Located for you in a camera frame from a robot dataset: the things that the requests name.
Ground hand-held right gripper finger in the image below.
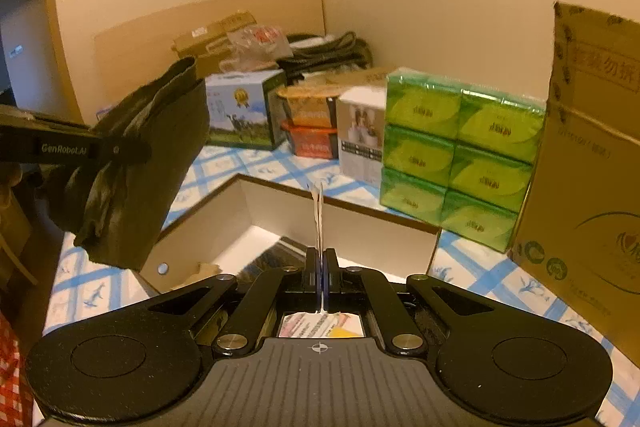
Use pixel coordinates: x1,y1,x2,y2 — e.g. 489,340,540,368
322,247,494,356
145,247,321,357

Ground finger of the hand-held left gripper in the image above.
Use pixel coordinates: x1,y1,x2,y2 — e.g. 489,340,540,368
99,134,152,163

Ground dark olive cloth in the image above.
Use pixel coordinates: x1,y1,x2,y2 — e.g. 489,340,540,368
44,55,211,272

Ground white paper tag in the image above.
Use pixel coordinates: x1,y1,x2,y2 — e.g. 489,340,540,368
308,180,329,314

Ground brown storage box white inside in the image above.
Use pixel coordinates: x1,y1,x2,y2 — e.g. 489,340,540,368
139,173,442,308

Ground striped knitted sock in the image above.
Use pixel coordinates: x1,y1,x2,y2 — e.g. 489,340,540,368
240,235,307,281

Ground colourful printed card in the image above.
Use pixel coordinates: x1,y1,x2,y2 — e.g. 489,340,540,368
278,311,362,339

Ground milk box with cow print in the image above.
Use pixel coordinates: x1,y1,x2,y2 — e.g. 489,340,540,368
204,69,289,152

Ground white box with photo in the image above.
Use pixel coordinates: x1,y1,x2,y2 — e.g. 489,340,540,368
335,85,389,187

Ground flat brown cardboard box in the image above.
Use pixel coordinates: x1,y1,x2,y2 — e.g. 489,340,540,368
172,10,259,80

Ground blue checkered bed sheet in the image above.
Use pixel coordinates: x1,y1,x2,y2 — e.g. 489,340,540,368
42,141,640,427

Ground orange printed box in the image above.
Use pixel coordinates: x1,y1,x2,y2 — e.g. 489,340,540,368
275,84,341,130

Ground stack of green tissue packs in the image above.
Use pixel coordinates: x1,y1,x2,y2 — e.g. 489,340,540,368
378,67,547,254

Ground clear plastic bag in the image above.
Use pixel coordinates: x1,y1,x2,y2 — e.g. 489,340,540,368
217,24,296,73

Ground large brown cardboard box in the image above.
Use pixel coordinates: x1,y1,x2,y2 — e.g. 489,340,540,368
507,0,640,369

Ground black coiled straps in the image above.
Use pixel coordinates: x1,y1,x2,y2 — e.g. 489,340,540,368
279,31,374,80

